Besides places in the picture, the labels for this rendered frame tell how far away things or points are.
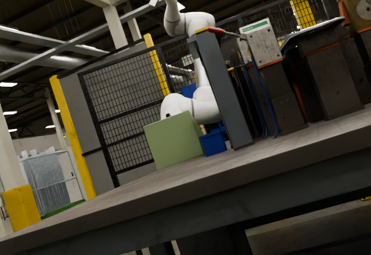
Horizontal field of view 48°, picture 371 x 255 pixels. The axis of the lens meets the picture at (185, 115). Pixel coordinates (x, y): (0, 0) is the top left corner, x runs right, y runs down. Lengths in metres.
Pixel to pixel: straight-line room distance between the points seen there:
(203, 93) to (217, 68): 0.93
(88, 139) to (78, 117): 0.27
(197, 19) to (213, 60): 1.20
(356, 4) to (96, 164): 3.69
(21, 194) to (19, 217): 0.48
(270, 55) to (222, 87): 0.21
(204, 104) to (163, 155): 0.38
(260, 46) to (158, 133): 1.02
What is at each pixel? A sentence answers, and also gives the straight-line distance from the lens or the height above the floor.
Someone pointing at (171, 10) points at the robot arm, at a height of 1.57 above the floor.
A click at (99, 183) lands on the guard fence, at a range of 4.76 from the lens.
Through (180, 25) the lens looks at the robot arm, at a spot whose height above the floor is 1.50.
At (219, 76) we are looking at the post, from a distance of 1.52.
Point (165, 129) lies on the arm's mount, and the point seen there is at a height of 0.89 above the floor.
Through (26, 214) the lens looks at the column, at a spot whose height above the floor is 0.50.
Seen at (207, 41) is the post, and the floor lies 1.11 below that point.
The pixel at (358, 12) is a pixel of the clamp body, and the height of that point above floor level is 1.00.
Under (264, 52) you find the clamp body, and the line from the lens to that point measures 1.44.
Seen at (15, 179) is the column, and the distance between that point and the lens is 9.40.
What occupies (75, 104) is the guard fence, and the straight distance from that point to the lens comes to 4.81.
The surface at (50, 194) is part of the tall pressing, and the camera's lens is 12.34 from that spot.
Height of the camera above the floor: 0.77
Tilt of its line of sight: 4 degrees up
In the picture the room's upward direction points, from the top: 19 degrees counter-clockwise
